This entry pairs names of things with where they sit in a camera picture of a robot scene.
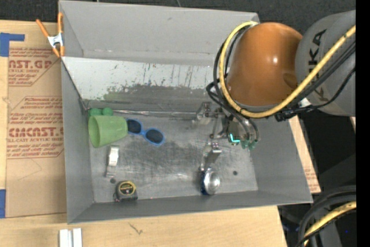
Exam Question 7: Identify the grey metal bin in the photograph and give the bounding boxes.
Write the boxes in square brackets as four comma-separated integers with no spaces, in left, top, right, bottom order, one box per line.
[57,0,315,225]

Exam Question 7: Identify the black and yellow tape measure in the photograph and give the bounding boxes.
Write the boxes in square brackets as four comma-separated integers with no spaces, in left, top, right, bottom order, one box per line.
[114,180,139,202]

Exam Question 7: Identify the silver and blue can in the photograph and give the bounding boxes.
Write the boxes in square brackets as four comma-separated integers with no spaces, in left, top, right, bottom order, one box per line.
[198,167,221,196]

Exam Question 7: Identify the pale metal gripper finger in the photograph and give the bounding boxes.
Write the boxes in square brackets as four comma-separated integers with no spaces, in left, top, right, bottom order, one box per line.
[198,140,223,174]
[195,102,212,123]

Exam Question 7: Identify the small green round toy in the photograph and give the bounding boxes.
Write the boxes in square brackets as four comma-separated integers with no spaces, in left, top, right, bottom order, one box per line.
[88,107,114,117]

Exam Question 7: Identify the white plastic clip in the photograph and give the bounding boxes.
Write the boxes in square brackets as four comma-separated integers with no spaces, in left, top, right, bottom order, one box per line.
[103,146,120,179]

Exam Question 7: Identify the green plastic cup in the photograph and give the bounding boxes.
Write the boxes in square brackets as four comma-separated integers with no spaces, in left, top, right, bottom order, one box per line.
[87,115,129,149]

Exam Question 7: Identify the brown cardboard board red print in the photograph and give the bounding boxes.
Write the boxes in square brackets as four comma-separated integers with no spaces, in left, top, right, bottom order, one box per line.
[0,19,322,219]

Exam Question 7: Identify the blue sunglasses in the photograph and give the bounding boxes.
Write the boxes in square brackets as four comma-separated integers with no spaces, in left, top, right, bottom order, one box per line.
[125,118,167,148]

